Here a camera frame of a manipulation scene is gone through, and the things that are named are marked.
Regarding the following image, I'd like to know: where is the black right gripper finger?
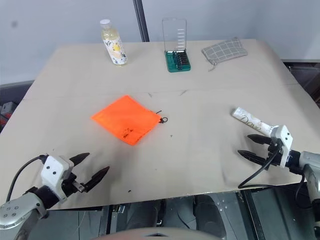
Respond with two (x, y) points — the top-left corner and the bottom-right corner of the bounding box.
(237, 149), (270, 166)
(247, 133), (273, 146)

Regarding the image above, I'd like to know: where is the grey rounded robot body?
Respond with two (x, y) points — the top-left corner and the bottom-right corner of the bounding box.
(86, 226), (227, 240)

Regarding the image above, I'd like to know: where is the black vertical pole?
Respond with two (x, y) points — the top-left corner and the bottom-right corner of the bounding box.
(132, 0), (151, 43)

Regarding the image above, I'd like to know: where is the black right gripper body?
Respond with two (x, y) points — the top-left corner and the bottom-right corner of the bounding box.
(265, 137), (285, 167)

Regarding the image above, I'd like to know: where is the beige paper table cover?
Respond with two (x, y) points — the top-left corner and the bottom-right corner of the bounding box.
(0, 38), (320, 211)

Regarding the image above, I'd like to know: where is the dark storage shelf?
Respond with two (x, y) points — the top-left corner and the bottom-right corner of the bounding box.
(0, 80), (35, 135)

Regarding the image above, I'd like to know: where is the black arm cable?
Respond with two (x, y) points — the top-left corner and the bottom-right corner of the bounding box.
(5, 154), (49, 203)
(237, 147), (314, 210)

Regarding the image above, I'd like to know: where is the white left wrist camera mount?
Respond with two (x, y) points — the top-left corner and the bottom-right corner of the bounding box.
(40, 155), (75, 202)

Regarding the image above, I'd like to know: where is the grey checked fabric pouch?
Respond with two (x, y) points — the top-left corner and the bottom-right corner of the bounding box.
(201, 36), (249, 73)

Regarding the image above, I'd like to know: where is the white Dove tube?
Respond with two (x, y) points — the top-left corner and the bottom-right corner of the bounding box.
(231, 106), (279, 137)

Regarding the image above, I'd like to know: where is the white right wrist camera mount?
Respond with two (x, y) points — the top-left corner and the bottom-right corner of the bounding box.
(270, 124), (294, 169)

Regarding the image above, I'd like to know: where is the orange cloth pouch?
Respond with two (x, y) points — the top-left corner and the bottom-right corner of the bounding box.
(90, 94), (169, 147)

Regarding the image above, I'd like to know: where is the yellow drink bottle white cap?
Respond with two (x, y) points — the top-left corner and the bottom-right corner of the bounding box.
(99, 18), (129, 67)

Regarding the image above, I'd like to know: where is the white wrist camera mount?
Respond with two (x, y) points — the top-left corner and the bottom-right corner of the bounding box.
(270, 124), (294, 169)
(40, 155), (75, 202)

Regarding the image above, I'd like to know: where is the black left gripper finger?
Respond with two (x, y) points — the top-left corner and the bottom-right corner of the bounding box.
(69, 152), (91, 168)
(83, 166), (111, 194)

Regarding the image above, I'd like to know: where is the dark cabinet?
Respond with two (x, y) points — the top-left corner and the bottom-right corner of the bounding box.
(281, 58), (320, 107)

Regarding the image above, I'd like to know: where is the green screwdriver bit case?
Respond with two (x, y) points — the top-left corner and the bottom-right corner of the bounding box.
(161, 17), (192, 74)

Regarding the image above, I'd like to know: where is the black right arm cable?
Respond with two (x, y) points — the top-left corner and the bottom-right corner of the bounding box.
(237, 147), (314, 210)

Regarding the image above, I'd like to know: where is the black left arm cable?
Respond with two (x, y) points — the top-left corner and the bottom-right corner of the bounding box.
(5, 154), (49, 203)

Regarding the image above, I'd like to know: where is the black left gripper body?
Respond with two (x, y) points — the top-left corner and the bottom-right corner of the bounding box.
(60, 172), (88, 199)

